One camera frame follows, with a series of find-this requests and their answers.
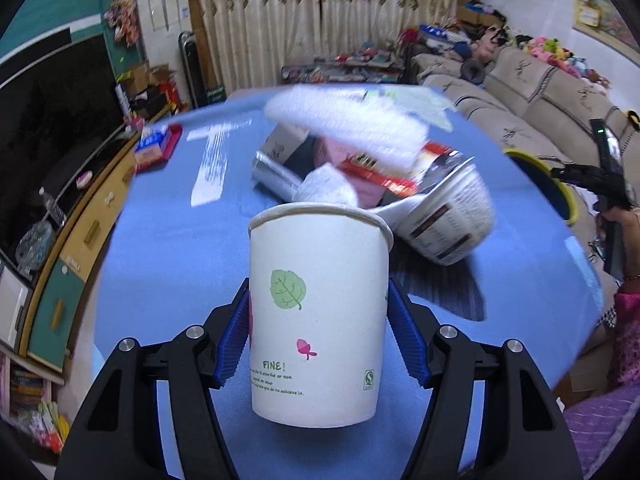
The white paper cup leaf print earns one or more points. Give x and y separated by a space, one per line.
318 303

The white foam packing sheet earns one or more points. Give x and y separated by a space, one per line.
379 130

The blue tissue pack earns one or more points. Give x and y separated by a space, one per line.
151 146

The beige sofa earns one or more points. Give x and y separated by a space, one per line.
527 106

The beige patterned curtains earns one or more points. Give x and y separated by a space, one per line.
250 40

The clear plastic water bottle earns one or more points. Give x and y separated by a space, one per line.
53 210

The pile of plush toys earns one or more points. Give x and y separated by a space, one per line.
471 49

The glass ashtray bowl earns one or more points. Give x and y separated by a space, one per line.
34 247

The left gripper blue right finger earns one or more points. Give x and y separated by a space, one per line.
409 340

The person's right hand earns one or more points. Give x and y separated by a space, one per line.
622 224

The black curved television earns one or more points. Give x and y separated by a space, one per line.
54 115

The crumpled white tissue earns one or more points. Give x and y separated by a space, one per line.
326 185

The yellow rimmed black trash bin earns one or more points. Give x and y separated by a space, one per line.
556 192

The white standing air conditioner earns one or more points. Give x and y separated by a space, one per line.
162 22

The red snack wrapper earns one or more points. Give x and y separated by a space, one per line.
434 162

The blue tablecloth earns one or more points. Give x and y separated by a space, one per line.
180 248

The framed flower painting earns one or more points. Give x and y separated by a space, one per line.
599 20

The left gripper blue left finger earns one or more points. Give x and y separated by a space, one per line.
232 341

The red tray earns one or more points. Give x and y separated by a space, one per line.
175 131

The silver grey box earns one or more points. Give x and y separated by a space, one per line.
284 160

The yellow green TV cabinet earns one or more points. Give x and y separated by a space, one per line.
51 313

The low cluttered toy shelf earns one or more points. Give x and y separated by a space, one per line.
381 68

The black tower fan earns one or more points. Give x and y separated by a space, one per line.
192 69

